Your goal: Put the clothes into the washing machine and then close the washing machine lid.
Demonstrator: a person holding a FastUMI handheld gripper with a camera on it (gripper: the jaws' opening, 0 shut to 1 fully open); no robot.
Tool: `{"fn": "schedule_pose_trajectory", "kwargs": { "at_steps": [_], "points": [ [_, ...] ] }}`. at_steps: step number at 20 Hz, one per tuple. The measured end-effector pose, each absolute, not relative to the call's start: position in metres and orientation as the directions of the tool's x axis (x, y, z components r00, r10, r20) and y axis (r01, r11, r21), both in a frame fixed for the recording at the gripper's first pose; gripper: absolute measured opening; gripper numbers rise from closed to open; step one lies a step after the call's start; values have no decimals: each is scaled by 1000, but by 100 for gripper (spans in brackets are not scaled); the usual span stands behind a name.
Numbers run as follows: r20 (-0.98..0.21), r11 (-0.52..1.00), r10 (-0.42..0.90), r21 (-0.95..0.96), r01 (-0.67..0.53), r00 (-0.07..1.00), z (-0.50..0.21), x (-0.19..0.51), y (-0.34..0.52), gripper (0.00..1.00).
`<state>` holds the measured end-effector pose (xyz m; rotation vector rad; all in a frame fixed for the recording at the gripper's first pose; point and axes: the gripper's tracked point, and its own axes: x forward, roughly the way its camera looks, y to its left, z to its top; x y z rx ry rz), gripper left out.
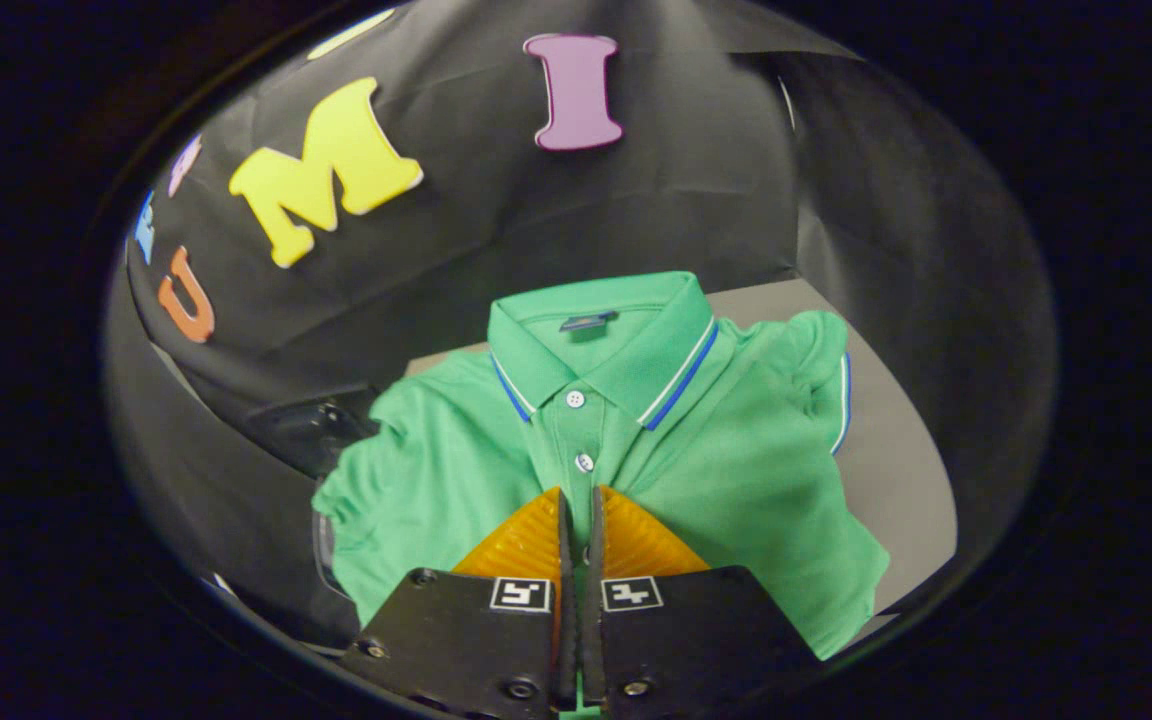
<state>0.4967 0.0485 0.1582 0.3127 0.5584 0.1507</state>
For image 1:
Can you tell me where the dark washing machine lid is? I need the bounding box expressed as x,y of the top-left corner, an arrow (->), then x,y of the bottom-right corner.
244,383 -> 382,479

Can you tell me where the beige cabinet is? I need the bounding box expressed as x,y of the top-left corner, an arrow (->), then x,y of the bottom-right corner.
406,278 -> 959,641

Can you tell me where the green polo shirt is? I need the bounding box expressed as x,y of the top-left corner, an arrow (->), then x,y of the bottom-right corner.
312,271 -> 892,661

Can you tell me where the black backdrop cloth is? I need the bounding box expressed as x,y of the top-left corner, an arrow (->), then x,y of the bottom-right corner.
101,0 -> 1057,651

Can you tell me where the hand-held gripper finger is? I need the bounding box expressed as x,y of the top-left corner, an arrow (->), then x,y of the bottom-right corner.
581,485 -> 822,720
341,487 -> 577,720

